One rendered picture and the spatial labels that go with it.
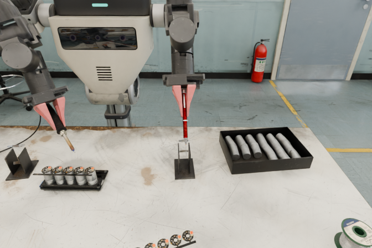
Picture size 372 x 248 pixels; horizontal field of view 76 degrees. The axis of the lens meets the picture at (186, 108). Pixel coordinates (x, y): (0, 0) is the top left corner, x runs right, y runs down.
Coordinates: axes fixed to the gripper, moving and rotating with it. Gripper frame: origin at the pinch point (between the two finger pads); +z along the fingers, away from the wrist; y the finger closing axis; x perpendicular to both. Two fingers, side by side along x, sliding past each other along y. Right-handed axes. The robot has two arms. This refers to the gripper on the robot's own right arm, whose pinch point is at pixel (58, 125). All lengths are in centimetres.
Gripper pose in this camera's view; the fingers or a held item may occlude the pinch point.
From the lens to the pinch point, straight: 71.1
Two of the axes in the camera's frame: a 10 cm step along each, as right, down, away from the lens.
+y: 7.2, -3.3, 6.0
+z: 3.3, 9.4, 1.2
